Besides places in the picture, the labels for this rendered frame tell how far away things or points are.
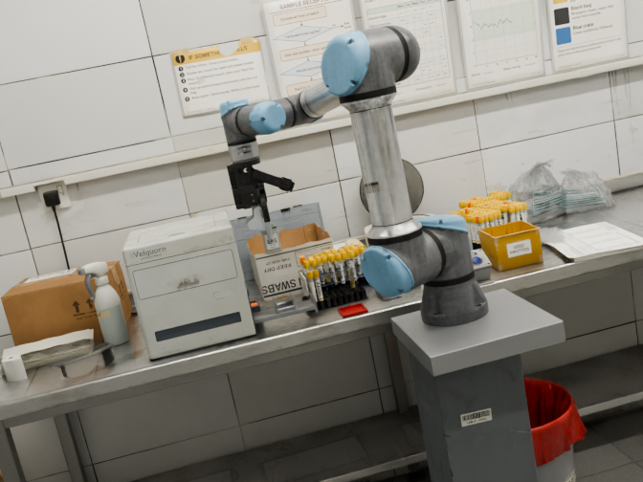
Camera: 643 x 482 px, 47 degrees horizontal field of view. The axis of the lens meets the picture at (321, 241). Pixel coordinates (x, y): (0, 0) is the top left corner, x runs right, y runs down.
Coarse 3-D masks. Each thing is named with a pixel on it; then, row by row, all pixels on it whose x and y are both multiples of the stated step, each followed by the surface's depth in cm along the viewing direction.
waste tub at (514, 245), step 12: (492, 228) 215; (504, 228) 215; (516, 228) 216; (528, 228) 210; (480, 240) 215; (492, 240) 204; (504, 240) 203; (516, 240) 203; (528, 240) 203; (540, 240) 204; (492, 252) 207; (504, 252) 203; (516, 252) 204; (528, 252) 204; (540, 252) 205; (492, 264) 209; (504, 264) 204; (516, 264) 204; (528, 264) 205
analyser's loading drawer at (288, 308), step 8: (312, 296) 195; (280, 304) 198; (288, 304) 198; (296, 304) 198; (304, 304) 196; (312, 304) 195; (256, 312) 198; (264, 312) 197; (272, 312) 195; (280, 312) 193; (288, 312) 193; (296, 312) 193; (256, 320) 192; (264, 320) 193
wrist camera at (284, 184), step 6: (252, 174) 186; (258, 174) 186; (264, 174) 186; (270, 174) 187; (258, 180) 186; (264, 180) 187; (270, 180) 187; (276, 180) 187; (282, 180) 188; (288, 180) 189; (282, 186) 188; (288, 186) 188
